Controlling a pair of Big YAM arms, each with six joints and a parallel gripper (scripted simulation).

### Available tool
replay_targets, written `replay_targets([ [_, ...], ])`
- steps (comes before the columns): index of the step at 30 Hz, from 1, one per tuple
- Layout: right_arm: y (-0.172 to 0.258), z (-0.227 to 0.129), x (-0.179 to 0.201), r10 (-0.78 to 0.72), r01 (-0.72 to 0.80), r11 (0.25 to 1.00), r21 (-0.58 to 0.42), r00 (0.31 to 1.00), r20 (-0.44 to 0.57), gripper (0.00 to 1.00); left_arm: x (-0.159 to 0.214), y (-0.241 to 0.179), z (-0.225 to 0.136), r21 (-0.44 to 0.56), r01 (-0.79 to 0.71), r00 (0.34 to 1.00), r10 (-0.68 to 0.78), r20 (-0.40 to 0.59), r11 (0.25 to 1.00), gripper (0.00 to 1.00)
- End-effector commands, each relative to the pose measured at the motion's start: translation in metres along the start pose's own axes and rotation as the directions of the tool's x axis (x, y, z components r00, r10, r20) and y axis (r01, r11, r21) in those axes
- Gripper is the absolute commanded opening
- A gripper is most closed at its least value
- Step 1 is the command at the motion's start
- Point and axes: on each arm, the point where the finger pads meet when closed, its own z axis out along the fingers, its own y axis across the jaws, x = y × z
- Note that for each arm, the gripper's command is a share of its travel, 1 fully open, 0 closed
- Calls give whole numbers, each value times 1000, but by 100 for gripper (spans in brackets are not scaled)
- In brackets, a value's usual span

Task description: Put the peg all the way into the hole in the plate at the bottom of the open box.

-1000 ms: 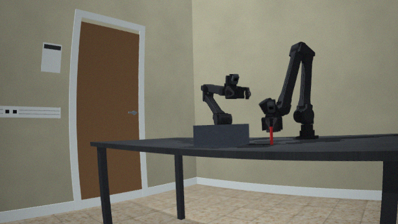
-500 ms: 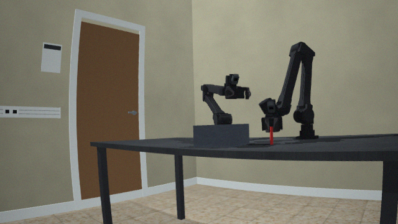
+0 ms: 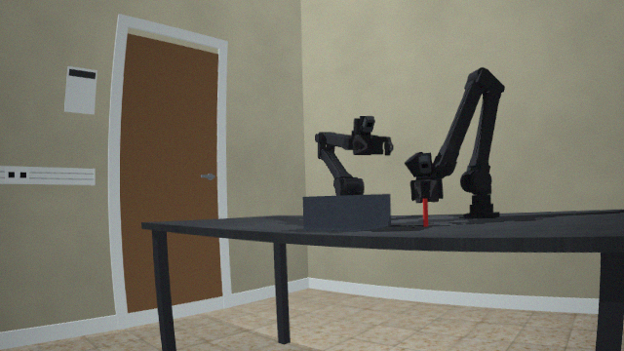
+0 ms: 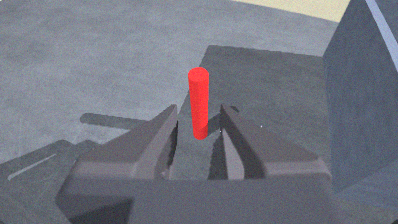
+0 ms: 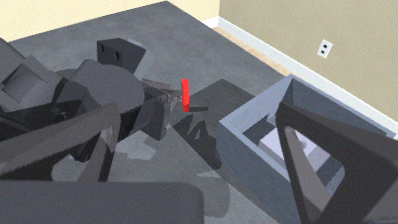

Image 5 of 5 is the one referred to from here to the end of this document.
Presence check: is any white square plate with hole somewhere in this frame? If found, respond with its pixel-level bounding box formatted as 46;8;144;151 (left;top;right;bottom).
258;128;331;172

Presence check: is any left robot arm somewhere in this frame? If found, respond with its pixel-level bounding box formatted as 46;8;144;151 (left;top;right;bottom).
0;38;155;143

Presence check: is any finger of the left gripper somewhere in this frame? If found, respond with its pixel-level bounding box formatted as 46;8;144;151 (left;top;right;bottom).
159;89;183;128
141;79;170;89

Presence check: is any red peg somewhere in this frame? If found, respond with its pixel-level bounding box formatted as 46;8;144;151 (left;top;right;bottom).
181;79;189;112

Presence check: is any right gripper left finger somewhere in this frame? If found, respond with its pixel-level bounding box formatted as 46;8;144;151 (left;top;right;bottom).
0;102;121;182

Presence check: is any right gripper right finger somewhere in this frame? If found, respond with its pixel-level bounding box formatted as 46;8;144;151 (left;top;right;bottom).
275;101;398;224

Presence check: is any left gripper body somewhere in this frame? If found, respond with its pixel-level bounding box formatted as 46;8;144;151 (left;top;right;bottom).
119;81;170;142

